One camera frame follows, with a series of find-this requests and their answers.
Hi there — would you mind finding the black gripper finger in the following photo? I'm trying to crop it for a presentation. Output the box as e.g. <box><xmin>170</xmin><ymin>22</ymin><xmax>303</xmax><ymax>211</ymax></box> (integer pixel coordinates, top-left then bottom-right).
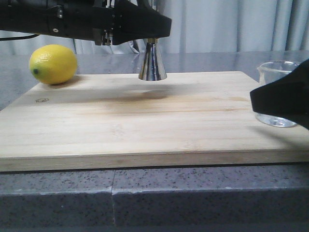
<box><xmin>250</xmin><ymin>60</ymin><xmax>309</xmax><ymax>129</ymax></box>
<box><xmin>112</xmin><ymin>1</ymin><xmax>172</xmax><ymax>45</ymax></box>

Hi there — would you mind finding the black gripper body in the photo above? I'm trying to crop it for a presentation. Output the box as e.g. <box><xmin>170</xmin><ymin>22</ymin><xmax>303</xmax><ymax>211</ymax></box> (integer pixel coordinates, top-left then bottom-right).
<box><xmin>0</xmin><ymin>0</ymin><xmax>115</xmax><ymax>45</ymax></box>

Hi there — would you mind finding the clear glass beaker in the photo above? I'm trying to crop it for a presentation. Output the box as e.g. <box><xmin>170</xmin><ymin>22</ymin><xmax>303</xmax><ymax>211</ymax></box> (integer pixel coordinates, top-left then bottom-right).
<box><xmin>255</xmin><ymin>60</ymin><xmax>300</xmax><ymax>128</ymax></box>

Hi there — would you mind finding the steel double jigger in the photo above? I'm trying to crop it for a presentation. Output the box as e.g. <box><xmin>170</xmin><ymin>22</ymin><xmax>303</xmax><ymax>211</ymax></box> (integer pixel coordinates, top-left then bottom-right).
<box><xmin>139</xmin><ymin>38</ymin><xmax>167</xmax><ymax>81</ymax></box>

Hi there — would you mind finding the yellow lemon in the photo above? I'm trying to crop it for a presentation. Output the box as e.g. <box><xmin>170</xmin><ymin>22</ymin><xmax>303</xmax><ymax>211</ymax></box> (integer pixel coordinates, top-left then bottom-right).
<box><xmin>28</xmin><ymin>44</ymin><xmax>78</xmax><ymax>85</ymax></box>

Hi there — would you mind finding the grey curtain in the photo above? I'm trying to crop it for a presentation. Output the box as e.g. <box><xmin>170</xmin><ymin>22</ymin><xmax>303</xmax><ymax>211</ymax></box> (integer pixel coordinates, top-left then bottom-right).
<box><xmin>0</xmin><ymin>0</ymin><xmax>309</xmax><ymax>55</ymax></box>

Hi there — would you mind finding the wooden cutting board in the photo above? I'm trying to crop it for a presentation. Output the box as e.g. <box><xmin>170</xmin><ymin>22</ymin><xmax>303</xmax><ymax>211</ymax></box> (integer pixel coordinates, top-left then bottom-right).
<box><xmin>0</xmin><ymin>72</ymin><xmax>309</xmax><ymax>172</ymax></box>

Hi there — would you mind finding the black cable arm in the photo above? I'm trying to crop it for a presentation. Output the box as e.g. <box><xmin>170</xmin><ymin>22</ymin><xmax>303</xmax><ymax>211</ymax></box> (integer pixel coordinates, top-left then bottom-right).
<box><xmin>0</xmin><ymin>34</ymin><xmax>40</xmax><ymax>41</ymax></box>

